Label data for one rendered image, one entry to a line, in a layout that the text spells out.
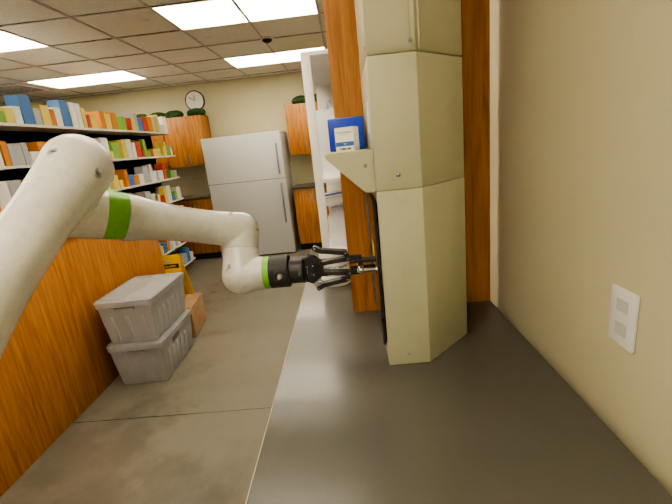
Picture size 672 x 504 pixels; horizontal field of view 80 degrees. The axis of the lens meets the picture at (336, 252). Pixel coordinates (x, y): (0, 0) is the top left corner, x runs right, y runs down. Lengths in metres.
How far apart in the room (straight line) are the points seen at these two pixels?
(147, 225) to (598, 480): 1.04
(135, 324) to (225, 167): 3.46
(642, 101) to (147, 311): 2.82
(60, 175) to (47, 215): 0.08
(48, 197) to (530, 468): 0.95
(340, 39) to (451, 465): 1.16
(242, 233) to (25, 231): 0.54
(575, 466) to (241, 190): 5.60
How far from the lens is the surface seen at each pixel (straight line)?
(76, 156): 0.87
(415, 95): 0.98
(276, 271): 1.10
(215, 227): 1.11
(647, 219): 0.86
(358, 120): 1.17
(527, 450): 0.91
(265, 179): 5.98
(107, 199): 1.03
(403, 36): 1.01
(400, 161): 0.97
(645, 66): 0.87
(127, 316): 3.13
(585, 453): 0.94
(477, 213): 1.43
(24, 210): 0.81
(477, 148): 1.40
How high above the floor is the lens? 1.53
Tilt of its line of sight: 15 degrees down
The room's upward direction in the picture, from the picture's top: 6 degrees counter-clockwise
